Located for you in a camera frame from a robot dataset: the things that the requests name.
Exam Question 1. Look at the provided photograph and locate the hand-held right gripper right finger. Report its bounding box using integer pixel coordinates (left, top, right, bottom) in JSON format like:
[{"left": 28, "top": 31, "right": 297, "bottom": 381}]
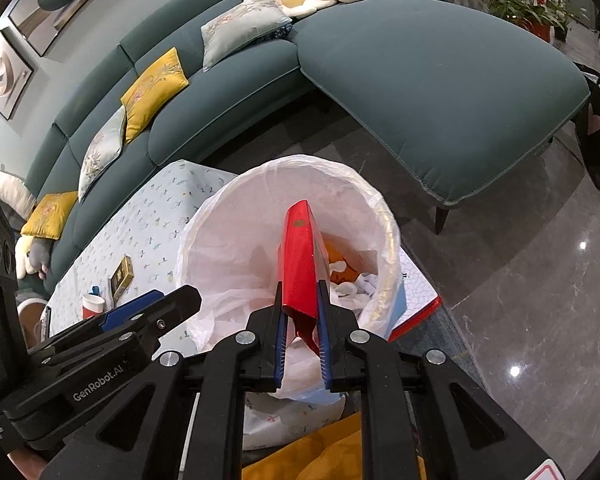
[{"left": 317, "top": 280, "right": 556, "bottom": 480}]

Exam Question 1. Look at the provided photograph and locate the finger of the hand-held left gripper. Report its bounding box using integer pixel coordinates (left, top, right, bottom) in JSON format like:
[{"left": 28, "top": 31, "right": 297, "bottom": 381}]
[
  {"left": 42, "top": 290, "right": 163, "bottom": 348},
  {"left": 30, "top": 285, "right": 203, "bottom": 361}
]

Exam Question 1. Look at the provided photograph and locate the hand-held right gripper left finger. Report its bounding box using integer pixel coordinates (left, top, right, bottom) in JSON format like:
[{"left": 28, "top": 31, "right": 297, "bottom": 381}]
[{"left": 40, "top": 280, "right": 287, "bottom": 480}]

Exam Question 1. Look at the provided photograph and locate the bin with white liner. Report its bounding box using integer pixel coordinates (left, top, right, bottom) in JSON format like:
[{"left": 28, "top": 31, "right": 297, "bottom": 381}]
[{"left": 175, "top": 155, "right": 402, "bottom": 403}]

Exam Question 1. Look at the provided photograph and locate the white tissue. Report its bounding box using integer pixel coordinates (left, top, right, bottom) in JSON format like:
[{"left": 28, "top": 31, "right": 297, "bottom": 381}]
[{"left": 330, "top": 272, "right": 381, "bottom": 308}]

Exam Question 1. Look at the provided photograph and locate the red box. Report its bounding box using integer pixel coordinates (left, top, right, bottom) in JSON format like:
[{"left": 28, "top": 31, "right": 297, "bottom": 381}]
[{"left": 278, "top": 200, "right": 331, "bottom": 356}]

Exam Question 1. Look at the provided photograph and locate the orange wrapper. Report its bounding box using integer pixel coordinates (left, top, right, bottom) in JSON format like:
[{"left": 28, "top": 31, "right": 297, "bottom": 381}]
[{"left": 324, "top": 240, "right": 376, "bottom": 285}]

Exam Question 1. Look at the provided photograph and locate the red cup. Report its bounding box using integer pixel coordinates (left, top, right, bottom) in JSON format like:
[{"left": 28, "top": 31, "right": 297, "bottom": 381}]
[{"left": 81, "top": 285, "right": 106, "bottom": 320}]

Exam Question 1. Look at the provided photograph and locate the gold box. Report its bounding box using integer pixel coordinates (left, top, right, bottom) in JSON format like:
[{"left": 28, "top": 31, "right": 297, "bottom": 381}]
[{"left": 109, "top": 255, "right": 134, "bottom": 297}]

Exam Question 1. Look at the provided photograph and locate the white round fan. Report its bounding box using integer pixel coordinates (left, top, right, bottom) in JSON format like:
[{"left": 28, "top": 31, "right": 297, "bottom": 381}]
[{"left": 17, "top": 295, "right": 48, "bottom": 351}]

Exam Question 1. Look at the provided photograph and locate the yellow cloth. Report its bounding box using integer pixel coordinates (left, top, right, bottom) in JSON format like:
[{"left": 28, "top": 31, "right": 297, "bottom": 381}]
[{"left": 242, "top": 425, "right": 426, "bottom": 480}]

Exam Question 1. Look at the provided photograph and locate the grey plush toy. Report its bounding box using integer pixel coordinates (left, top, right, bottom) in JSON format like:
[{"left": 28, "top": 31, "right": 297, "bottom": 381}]
[{"left": 26, "top": 239, "right": 54, "bottom": 281}]

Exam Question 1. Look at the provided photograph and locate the floral printed tablecloth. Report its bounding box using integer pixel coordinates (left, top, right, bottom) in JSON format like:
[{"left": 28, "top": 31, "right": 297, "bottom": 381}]
[{"left": 42, "top": 160, "right": 348, "bottom": 451}]

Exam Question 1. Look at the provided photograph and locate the red edged white mat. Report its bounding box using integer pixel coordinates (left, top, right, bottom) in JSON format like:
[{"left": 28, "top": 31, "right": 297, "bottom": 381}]
[{"left": 387, "top": 247, "right": 442, "bottom": 343}]

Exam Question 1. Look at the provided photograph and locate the yellow embroidered cushion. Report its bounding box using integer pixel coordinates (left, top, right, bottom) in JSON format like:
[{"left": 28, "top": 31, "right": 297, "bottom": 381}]
[
  {"left": 121, "top": 47, "right": 190, "bottom": 145},
  {"left": 20, "top": 190, "right": 79, "bottom": 240}
]

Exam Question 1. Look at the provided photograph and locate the grey embroidered cushion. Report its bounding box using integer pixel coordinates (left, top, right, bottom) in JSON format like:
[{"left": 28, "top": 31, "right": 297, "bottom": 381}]
[
  {"left": 77, "top": 105, "right": 127, "bottom": 203},
  {"left": 201, "top": 0, "right": 293, "bottom": 72}
]

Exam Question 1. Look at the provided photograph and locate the long white plush toy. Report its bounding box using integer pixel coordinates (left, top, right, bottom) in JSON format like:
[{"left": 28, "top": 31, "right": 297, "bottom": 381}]
[{"left": 0, "top": 162, "right": 36, "bottom": 218}]

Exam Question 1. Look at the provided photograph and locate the teal sofa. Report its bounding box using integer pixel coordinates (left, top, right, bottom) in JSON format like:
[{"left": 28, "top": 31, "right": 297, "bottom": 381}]
[{"left": 15, "top": 0, "right": 592, "bottom": 296}]

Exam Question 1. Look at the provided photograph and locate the green potted plant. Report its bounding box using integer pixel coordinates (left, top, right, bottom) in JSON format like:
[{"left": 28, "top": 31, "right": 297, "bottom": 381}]
[{"left": 460, "top": 0, "right": 581, "bottom": 43}]

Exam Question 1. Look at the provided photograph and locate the small framed wall picture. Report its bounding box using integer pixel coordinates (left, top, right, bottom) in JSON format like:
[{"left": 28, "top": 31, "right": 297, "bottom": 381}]
[{"left": 0, "top": 30, "right": 35, "bottom": 121}]

